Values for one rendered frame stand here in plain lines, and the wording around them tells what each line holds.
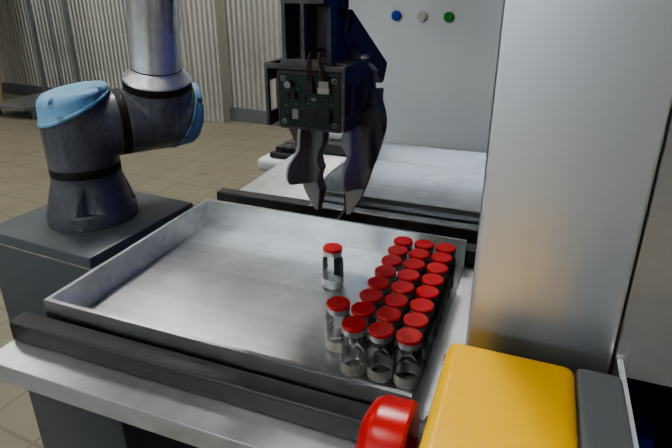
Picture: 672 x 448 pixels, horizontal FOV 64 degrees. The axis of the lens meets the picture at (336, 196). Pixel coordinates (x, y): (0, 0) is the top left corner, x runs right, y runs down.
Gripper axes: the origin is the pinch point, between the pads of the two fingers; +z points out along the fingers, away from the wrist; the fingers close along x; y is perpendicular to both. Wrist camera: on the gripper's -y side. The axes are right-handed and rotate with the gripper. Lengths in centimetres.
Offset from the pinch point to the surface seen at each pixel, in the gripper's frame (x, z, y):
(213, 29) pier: -249, 17, -355
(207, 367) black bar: -3.8, 8.3, 18.1
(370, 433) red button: 13.2, -2.7, 30.1
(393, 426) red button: 14.0, -3.0, 29.7
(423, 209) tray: 5.5, 7.4, -17.0
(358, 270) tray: 1.3, 10.1, -3.5
